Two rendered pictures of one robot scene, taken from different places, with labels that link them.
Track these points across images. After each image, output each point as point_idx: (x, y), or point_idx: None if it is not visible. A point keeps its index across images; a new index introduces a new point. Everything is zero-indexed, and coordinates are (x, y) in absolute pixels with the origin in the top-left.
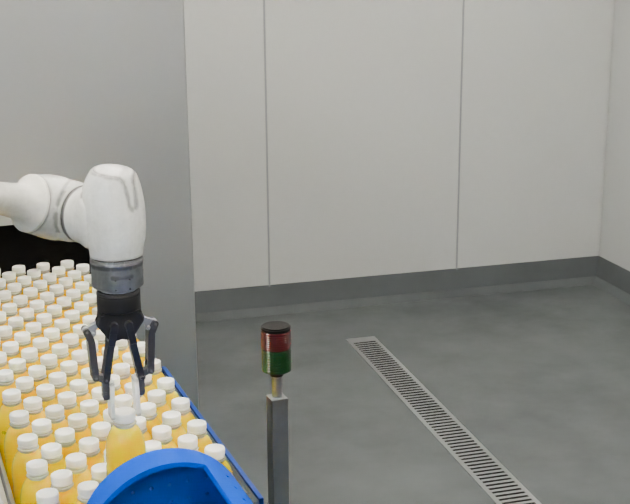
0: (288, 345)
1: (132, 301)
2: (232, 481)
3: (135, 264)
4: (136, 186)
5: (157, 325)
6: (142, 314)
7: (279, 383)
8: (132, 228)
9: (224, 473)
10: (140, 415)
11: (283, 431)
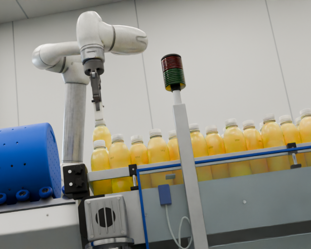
0: (164, 67)
1: (84, 66)
2: (20, 128)
3: (81, 50)
4: (79, 18)
5: (90, 74)
6: (91, 71)
7: (173, 96)
8: (77, 35)
9: (26, 126)
10: (95, 120)
11: (175, 129)
